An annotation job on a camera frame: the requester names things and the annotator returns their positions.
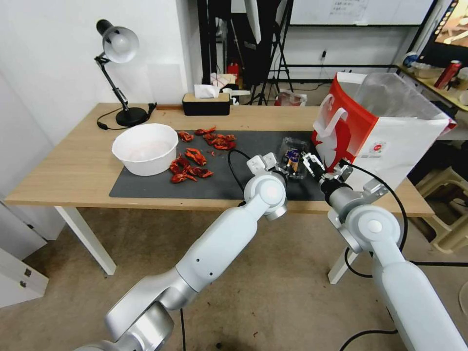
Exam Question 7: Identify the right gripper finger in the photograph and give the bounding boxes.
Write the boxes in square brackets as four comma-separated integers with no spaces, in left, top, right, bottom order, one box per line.
[309,153,327,173]
[299,152,316,173]

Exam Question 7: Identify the clear plastic takeout container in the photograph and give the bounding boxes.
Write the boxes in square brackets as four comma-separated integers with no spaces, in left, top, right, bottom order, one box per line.
[277,136,312,182]

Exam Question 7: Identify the red white bag on floor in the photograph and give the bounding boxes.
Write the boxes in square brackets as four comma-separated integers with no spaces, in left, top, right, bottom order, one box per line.
[274,89,309,107]

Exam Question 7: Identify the red and white takeout bag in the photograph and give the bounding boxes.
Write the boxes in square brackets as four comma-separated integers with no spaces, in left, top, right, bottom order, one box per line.
[311,72,458,189]

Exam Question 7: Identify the black tissue box wooden lid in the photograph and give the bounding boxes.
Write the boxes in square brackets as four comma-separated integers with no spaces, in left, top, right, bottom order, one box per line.
[182,92,232,117]

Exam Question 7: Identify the dark grey table mat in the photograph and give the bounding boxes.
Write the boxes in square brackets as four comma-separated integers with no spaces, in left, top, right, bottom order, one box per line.
[109,130,330,202]

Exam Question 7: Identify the black tripod stand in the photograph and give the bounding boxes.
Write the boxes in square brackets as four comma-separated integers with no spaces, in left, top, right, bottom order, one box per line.
[248,0,295,106]

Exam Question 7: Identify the cardboard box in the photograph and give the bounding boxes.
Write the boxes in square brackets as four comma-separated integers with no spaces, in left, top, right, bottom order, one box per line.
[210,72,238,88]

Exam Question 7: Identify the white tissue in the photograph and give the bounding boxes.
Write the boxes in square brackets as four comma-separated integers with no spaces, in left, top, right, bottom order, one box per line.
[194,84,221,99]

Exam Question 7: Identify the beige plastic stool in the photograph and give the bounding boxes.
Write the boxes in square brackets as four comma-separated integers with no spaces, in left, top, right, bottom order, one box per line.
[415,166,468,255]

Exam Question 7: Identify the white paper bowl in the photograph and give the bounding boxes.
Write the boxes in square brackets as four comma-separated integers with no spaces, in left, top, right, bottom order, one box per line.
[112,123,179,177]

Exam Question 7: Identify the yellow side table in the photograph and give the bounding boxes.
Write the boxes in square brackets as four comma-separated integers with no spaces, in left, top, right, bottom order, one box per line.
[396,64,468,110]

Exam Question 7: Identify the whiteboard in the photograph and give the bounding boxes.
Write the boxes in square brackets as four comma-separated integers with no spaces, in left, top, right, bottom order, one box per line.
[289,0,436,27]

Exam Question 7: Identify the red drink can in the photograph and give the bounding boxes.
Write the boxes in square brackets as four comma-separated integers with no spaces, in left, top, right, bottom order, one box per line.
[433,59,463,90]

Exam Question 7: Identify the computer monitor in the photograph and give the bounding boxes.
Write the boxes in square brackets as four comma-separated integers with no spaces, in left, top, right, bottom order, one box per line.
[420,0,468,68]

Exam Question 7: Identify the black and silver desk lamp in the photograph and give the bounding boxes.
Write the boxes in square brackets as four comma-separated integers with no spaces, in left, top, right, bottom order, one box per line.
[94,19,149,128]

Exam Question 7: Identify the wooden table white legs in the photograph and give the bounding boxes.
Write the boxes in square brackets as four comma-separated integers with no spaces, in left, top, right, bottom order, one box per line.
[3,102,435,285]

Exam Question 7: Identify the white cabinet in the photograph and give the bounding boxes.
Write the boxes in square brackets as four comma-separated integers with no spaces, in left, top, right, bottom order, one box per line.
[0,199,50,309]

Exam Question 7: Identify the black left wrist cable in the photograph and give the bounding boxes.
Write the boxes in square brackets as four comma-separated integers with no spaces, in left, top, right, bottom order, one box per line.
[227,148,257,208]

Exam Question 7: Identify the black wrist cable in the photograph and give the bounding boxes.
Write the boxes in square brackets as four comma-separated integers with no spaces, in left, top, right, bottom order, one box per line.
[227,148,257,208]
[343,163,410,278]

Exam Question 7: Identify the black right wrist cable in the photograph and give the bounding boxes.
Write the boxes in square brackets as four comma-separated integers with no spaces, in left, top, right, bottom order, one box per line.
[343,163,410,278]

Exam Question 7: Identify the black metal shelf frame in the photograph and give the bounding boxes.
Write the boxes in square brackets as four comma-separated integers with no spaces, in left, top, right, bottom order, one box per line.
[196,0,234,87]

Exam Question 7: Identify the black lamp power cable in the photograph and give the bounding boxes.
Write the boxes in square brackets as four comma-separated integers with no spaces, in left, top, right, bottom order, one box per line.
[96,102,127,131]

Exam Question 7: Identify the black floor cable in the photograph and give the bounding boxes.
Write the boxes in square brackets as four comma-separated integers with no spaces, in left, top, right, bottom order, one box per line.
[178,308,187,351]

